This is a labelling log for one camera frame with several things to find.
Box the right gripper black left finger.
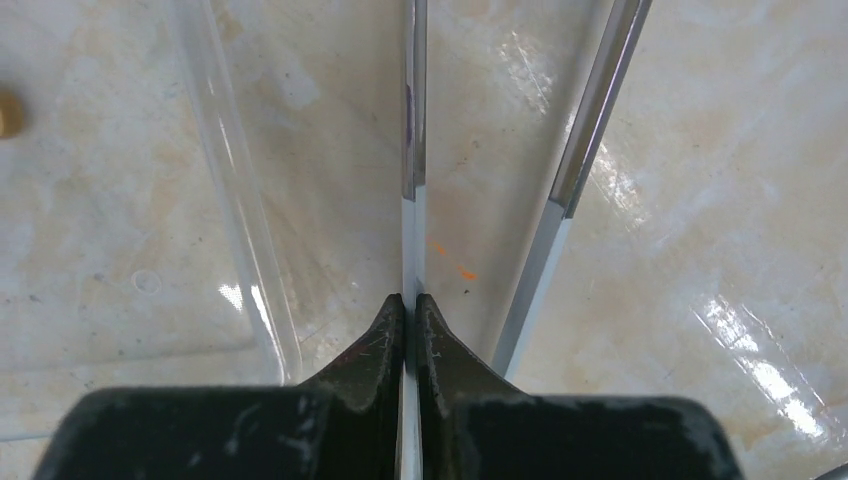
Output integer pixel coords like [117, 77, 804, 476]
[34, 294, 405, 479]

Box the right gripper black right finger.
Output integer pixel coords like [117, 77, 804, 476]
[415, 294, 744, 479]

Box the steel tongs white handle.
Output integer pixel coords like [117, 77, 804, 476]
[396, 1, 651, 479]

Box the tan round chocolate disc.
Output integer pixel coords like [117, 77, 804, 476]
[0, 90, 26, 139]

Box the clear plastic tray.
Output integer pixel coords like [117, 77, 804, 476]
[1, 1, 402, 441]

